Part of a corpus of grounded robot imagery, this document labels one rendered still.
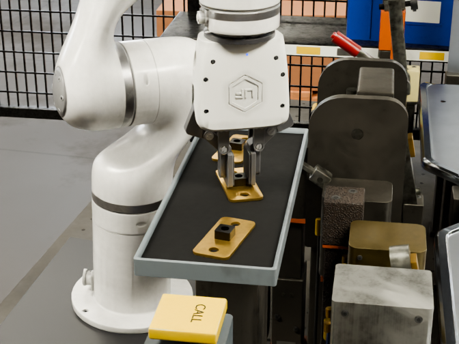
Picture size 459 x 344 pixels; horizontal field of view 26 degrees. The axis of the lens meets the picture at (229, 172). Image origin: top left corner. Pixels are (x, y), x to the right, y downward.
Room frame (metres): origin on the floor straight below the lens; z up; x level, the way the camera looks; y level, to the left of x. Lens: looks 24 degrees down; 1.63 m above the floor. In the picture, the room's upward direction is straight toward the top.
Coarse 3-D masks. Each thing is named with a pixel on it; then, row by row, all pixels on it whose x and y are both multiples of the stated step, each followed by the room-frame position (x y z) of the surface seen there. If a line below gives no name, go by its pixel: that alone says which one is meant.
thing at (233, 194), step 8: (240, 168) 1.06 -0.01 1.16; (240, 176) 1.02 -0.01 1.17; (224, 184) 1.01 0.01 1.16; (240, 184) 1.01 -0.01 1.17; (248, 184) 1.01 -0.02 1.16; (256, 184) 1.01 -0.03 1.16; (232, 192) 0.99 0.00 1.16; (240, 192) 0.99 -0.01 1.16; (248, 192) 0.99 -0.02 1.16; (256, 192) 0.99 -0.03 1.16; (232, 200) 0.97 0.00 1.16; (240, 200) 0.97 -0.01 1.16; (248, 200) 0.97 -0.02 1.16; (256, 200) 0.98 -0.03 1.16
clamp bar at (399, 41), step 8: (392, 0) 1.65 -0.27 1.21; (400, 0) 1.65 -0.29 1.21; (416, 0) 1.65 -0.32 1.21; (384, 8) 1.67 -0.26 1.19; (392, 8) 1.65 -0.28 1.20; (400, 8) 1.65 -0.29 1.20; (416, 8) 1.65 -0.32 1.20; (392, 16) 1.65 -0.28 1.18; (400, 16) 1.65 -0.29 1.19; (392, 24) 1.65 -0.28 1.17; (400, 24) 1.65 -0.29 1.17; (392, 32) 1.65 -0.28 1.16; (400, 32) 1.65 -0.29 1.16; (392, 40) 1.65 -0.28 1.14; (400, 40) 1.65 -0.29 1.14; (392, 48) 1.65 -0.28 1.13; (400, 48) 1.65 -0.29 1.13; (400, 56) 1.65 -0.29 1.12
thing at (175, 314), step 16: (160, 304) 0.76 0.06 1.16; (176, 304) 0.76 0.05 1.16; (192, 304) 0.76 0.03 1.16; (208, 304) 0.76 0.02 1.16; (224, 304) 0.76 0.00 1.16; (160, 320) 0.74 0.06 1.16; (176, 320) 0.74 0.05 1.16; (192, 320) 0.74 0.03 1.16; (208, 320) 0.74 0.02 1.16; (160, 336) 0.72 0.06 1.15; (176, 336) 0.72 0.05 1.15; (192, 336) 0.72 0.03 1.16; (208, 336) 0.72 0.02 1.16
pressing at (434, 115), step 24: (432, 96) 1.77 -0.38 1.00; (456, 96) 1.77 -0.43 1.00; (432, 120) 1.64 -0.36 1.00; (456, 120) 1.64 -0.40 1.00; (432, 144) 1.53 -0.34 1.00; (456, 144) 1.53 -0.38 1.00; (432, 168) 1.44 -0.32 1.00; (456, 168) 1.43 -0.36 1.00; (456, 240) 1.19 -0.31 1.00; (456, 264) 1.12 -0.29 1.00; (456, 288) 1.06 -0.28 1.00; (456, 312) 1.01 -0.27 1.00; (456, 336) 0.95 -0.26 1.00
